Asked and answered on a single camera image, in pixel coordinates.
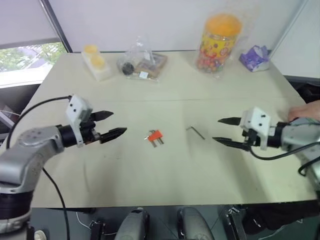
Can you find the dark furniture piece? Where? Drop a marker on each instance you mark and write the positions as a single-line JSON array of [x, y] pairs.
[[307, 87]]

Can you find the white roller blind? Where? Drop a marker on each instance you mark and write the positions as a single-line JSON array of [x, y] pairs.
[[22, 20]]

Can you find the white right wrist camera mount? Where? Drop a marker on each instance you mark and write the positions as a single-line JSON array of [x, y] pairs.
[[257, 120]]

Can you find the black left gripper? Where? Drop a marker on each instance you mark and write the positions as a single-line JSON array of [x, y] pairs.
[[88, 130]]

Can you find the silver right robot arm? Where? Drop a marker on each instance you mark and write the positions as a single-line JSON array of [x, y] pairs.
[[300, 135]]

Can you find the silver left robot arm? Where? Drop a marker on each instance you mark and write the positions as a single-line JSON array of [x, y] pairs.
[[25, 160]]

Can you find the small white metal pin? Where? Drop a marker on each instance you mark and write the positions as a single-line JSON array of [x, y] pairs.
[[146, 137]]

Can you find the dark window frame post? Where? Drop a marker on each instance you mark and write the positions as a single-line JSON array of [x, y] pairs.
[[56, 27]]

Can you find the small red plastic connector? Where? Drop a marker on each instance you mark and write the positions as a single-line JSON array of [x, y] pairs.
[[155, 136]]

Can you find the black bag under table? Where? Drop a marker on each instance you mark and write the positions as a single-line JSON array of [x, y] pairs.
[[280, 217]]

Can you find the bare person hand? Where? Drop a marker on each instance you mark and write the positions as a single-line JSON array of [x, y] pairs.
[[307, 110]]

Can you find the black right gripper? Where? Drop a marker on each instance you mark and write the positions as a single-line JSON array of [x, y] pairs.
[[252, 140]]

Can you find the black round part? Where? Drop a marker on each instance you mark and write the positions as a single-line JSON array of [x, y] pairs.
[[128, 68]]

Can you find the candy jar with orange lid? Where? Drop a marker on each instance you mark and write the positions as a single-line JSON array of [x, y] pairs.
[[217, 50]]

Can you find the yellow cup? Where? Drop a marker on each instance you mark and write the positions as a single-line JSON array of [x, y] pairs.
[[97, 62], [90, 48]]

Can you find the clear plastic bag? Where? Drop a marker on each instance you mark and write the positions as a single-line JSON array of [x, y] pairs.
[[143, 50]]

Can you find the black table clamp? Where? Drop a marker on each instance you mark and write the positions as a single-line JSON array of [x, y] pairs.
[[98, 231], [236, 222]]

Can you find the purple tissue pack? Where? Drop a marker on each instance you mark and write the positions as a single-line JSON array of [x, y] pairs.
[[255, 60]]

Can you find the dark rounded shape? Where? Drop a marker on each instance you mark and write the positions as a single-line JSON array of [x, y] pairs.
[[195, 225], [133, 225]]

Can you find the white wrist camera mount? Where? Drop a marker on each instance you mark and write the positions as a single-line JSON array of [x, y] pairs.
[[75, 107], [257, 120]]

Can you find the white foam cup tray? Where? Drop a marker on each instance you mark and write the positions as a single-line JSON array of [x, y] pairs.
[[101, 72]]

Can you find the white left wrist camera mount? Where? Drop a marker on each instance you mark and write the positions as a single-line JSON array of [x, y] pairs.
[[75, 107]]

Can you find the brown flat box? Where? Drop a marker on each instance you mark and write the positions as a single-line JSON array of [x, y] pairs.
[[152, 66]]

